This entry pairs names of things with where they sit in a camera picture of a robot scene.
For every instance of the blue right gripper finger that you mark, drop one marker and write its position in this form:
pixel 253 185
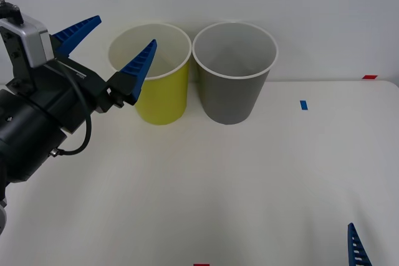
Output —
pixel 355 252

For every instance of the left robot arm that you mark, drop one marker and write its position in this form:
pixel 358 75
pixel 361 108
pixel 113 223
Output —
pixel 25 138

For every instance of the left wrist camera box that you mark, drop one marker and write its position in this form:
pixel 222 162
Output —
pixel 31 41

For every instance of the grey plastic waste bin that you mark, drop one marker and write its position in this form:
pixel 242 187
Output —
pixel 230 97

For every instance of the yellow-green plastic waste bin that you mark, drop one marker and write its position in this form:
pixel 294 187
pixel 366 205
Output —
pixel 165 97

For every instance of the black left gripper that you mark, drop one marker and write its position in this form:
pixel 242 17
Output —
pixel 68 94

